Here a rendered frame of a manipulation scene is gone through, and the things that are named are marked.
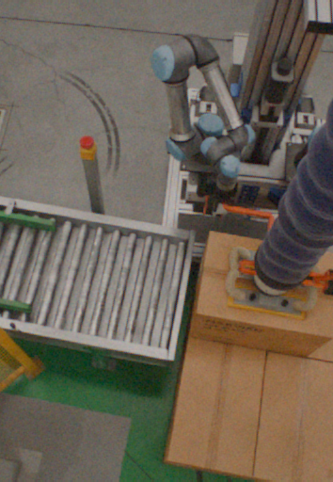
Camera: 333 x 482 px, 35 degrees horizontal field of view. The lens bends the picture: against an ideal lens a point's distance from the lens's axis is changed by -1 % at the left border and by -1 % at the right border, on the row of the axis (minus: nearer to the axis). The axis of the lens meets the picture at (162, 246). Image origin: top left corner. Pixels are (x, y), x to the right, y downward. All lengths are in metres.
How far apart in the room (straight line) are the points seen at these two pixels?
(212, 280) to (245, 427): 0.74
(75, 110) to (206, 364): 2.18
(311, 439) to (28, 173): 2.43
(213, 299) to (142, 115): 1.97
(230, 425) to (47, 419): 1.10
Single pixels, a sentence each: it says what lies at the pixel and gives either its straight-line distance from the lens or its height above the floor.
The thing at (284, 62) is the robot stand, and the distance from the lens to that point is 2.19.
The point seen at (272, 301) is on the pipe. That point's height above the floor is 0.99.
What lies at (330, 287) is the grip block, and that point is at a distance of 2.28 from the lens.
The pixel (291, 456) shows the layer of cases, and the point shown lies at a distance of 2.66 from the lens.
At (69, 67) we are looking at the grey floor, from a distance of 4.25.
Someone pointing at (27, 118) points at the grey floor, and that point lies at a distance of 4.00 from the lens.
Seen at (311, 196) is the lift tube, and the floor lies 1.85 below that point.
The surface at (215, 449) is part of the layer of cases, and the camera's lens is 2.59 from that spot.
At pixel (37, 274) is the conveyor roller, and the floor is 0.55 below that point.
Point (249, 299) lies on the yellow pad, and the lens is 2.29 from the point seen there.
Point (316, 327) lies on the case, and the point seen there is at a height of 0.94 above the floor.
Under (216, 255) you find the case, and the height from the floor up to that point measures 0.95.
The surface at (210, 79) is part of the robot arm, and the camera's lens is 2.10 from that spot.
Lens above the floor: 3.11
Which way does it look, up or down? 66 degrees down
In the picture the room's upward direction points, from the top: 5 degrees clockwise
